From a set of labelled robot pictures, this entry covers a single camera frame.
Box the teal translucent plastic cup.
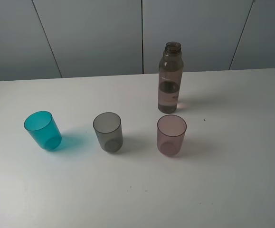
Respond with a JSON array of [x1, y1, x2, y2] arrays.
[[24, 111, 62, 151]]

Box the brown translucent water bottle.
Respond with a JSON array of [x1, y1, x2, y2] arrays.
[[158, 42, 184, 114]]

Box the grey translucent plastic cup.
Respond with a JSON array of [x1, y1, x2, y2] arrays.
[[93, 112, 123, 153]]

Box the pink translucent plastic cup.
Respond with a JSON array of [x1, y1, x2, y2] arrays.
[[157, 114, 187, 157]]

